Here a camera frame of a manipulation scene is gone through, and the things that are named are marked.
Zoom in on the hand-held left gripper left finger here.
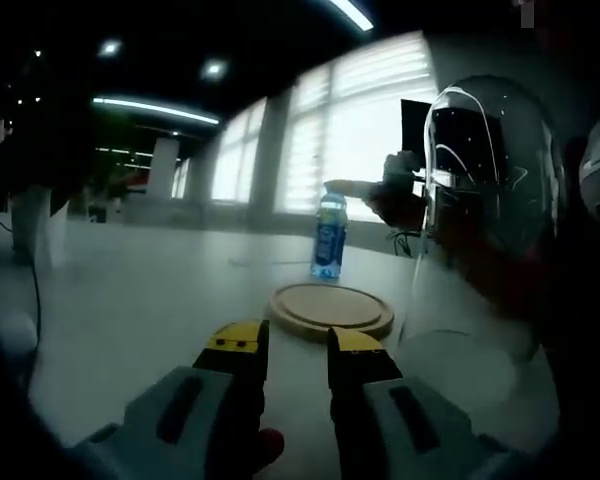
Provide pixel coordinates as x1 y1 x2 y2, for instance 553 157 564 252
77 318 271 480

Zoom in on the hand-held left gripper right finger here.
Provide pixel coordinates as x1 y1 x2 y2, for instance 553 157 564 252
327 325 531 480

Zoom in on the blue drink bottle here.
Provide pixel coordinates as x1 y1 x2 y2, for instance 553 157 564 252
309 179 350 279

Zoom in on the clear glass dome cover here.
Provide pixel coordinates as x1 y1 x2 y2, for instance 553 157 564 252
398 74 574 362

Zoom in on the person's right hand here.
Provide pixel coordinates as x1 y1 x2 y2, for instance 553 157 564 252
367 182 429 231

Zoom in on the person's left hand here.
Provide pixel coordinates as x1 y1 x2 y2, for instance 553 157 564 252
256 426 286 474

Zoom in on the black monitor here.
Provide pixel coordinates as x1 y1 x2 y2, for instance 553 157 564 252
400 98 504 174

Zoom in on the round wooden base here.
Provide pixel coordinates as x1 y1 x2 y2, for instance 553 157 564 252
270 282 396 344

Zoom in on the long ceiling light strip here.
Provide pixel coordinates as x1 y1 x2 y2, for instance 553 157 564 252
337 0 377 32

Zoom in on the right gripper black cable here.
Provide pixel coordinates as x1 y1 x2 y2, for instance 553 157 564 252
387 228 415 257

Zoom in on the black table cable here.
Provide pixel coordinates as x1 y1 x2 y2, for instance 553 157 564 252
27 259 45 341

